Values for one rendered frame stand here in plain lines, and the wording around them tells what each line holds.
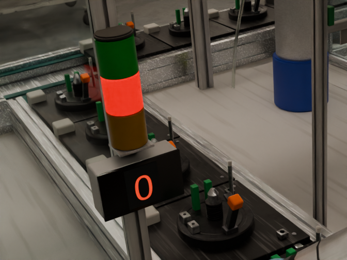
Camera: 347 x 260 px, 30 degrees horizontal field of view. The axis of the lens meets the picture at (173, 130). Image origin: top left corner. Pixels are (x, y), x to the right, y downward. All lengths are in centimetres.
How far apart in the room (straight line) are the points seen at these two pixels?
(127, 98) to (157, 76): 127
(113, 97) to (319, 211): 56
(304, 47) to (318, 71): 68
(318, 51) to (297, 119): 73
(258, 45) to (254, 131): 55
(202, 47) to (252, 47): 28
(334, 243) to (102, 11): 44
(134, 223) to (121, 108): 20
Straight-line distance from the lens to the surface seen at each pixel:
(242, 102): 194
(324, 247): 52
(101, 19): 82
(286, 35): 180
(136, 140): 84
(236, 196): 108
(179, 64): 211
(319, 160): 119
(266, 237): 116
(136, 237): 97
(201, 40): 200
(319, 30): 110
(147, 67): 206
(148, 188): 88
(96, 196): 88
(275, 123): 181
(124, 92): 81
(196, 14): 197
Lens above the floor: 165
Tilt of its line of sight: 26 degrees down
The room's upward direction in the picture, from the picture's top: 6 degrees counter-clockwise
